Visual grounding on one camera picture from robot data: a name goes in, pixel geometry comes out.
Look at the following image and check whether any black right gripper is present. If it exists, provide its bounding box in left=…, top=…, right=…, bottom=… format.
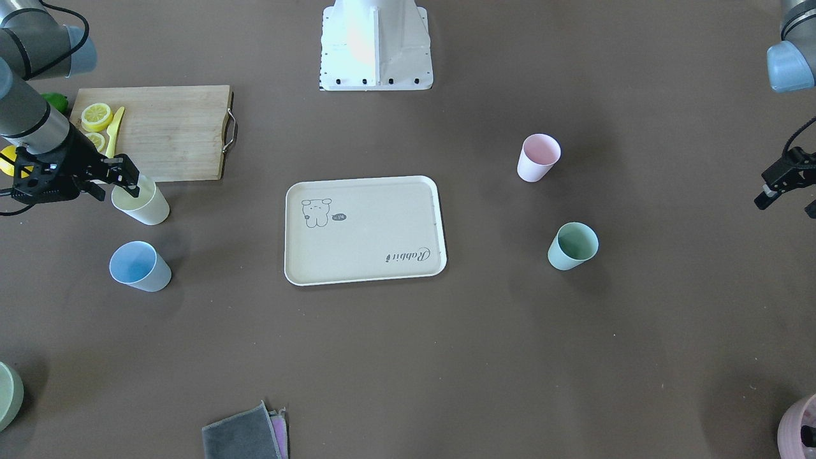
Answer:
left=9, top=125, right=141, bottom=205

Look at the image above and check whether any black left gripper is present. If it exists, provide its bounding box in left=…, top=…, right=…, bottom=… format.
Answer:
left=754, top=147, right=816, bottom=220

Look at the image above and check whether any pale yellow cup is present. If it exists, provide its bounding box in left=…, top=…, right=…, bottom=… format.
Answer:
left=112, top=174, right=171, bottom=226

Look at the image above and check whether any pink cup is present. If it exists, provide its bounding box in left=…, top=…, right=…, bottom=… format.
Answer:
left=516, top=133, right=562, bottom=182

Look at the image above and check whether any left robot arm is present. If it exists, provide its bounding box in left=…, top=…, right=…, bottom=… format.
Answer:
left=754, top=1, right=815, bottom=211

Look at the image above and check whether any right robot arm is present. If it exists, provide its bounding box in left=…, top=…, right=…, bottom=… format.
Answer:
left=1, top=1, right=140, bottom=210

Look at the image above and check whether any cream rabbit tray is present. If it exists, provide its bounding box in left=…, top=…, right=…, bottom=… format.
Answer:
left=284, top=175, right=447, bottom=287

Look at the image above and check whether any lower lemon slice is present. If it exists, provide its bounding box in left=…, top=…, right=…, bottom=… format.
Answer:
left=84, top=133, right=106, bottom=153

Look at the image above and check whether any lemon slice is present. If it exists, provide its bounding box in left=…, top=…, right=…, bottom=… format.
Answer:
left=84, top=133, right=106, bottom=153
left=80, top=103, right=113, bottom=133

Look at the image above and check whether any yellow plastic knife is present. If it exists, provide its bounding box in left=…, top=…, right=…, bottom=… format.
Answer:
left=105, top=106, right=126, bottom=159

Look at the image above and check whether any upper lemon slice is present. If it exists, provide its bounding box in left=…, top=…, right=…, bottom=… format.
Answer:
left=80, top=103, right=113, bottom=133

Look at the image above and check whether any wooden cutting board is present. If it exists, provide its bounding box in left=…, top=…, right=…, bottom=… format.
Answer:
left=69, top=85, right=237, bottom=182

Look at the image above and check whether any blue cup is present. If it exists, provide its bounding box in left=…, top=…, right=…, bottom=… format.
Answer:
left=108, top=241, right=172, bottom=293

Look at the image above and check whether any green lime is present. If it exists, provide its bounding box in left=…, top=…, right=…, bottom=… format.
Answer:
left=40, top=92, right=69, bottom=115

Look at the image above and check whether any lower whole lemon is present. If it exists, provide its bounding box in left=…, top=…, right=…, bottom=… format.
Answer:
left=1, top=145, right=33, bottom=177

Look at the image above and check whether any green cup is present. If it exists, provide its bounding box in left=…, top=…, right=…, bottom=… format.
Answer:
left=547, top=222, right=599, bottom=271

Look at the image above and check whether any green bowl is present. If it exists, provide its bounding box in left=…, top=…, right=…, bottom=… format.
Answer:
left=1, top=362, right=24, bottom=431

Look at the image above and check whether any pink ice bowl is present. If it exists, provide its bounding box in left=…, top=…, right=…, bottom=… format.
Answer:
left=777, top=395, right=815, bottom=458

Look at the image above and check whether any grey folded cloth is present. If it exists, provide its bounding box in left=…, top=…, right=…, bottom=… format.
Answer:
left=201, top=402, right=277, bottom=458

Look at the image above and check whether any purple cloth under grey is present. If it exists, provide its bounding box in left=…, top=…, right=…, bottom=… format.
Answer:
left=268, top=407, right=289, bottom=459

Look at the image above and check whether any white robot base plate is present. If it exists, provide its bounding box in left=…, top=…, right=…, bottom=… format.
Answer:
left=319, top=1, right=434, bottom=91

